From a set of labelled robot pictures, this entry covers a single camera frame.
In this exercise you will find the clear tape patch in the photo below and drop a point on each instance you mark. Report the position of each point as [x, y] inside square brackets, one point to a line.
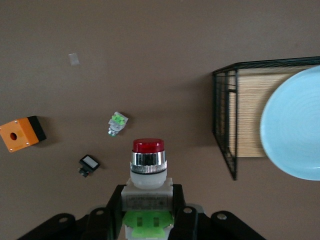
[74, 59]

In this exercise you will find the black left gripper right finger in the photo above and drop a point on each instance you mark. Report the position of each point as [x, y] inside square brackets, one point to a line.
[185, 222]

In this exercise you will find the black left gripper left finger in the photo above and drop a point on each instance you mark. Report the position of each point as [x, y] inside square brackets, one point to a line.
[110, 220]

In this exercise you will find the light blue plate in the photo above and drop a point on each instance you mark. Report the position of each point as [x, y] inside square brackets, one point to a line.
[292, 125]

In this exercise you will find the green push button switch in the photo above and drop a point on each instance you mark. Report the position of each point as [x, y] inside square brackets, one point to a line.
[117, 122]

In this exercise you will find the orange button enclosure box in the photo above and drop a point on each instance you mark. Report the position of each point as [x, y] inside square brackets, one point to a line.
[20, 135]

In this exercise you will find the red push button switch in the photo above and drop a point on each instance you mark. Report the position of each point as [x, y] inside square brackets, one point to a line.
[147, 175]

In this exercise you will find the black square white-faced button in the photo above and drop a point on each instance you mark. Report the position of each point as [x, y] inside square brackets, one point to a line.
[89, 163]

